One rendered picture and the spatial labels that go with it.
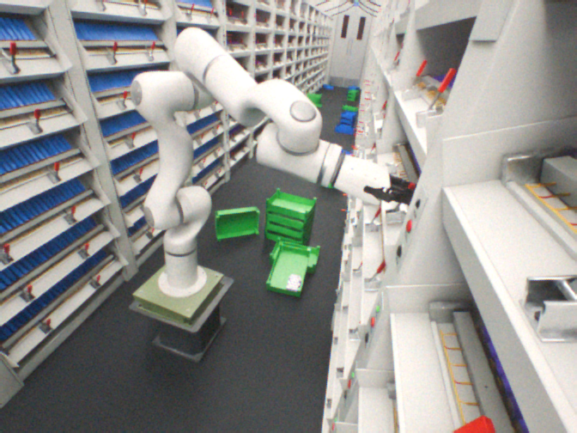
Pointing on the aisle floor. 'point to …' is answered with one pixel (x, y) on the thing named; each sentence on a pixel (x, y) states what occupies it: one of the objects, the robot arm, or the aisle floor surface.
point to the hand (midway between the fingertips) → (410, 193)
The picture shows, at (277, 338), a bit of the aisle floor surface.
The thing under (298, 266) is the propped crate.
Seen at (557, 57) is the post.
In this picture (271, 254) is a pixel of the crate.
